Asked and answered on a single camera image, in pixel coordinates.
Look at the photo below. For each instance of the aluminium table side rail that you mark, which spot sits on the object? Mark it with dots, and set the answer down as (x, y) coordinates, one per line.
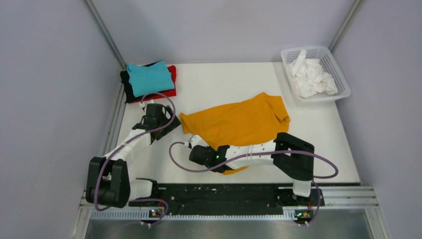
(113, 125)

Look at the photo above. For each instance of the teal folded t shirt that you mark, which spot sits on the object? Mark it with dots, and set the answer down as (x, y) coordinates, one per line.
(148, 79)

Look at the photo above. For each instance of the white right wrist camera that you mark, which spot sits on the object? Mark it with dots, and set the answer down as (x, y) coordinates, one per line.
(196, 140)

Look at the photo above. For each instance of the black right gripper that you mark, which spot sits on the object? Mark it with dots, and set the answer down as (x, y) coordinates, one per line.
(207, 147)

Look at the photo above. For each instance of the white slotted cable duct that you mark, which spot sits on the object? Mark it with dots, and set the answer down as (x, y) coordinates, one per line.
(146, 215)

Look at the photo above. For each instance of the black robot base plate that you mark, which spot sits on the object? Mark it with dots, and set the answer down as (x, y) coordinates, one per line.
(229, 199)

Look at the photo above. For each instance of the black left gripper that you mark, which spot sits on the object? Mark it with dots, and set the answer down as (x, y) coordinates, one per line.
(175, 123)

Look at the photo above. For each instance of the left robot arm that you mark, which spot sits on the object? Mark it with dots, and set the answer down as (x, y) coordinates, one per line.
(109, 182)

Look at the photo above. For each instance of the aluminium frame post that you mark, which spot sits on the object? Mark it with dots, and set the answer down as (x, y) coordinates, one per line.
(348, 20)
(104, 32)

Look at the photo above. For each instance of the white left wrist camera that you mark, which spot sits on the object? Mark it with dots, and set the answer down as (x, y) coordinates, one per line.
(143, 105)

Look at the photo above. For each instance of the white plastic laundry basket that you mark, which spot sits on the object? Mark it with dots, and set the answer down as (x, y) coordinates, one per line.
(328, 63)

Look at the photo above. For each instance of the red folded t shirt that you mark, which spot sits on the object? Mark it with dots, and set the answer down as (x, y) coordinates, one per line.
(173, 70)

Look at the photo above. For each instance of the right aluminium frame post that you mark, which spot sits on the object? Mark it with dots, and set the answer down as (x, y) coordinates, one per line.
(348, 20)

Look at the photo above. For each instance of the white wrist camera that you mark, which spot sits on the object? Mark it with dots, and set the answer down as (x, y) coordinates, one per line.
(143, 105)
(196, 140)

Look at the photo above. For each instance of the left aluminium frame post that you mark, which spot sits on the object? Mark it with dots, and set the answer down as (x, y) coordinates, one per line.
(104, 32)

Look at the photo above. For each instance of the white crumpled t shirt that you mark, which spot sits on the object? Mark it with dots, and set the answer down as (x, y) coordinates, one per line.
(309, 77)

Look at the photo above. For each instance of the orange t shirt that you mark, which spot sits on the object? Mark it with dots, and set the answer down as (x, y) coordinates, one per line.
(253, 121)

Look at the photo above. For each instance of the black folded t shirt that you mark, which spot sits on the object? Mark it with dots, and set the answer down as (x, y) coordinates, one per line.
(130, 98)

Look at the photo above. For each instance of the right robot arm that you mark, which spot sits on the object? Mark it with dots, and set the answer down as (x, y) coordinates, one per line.
(276, 152)

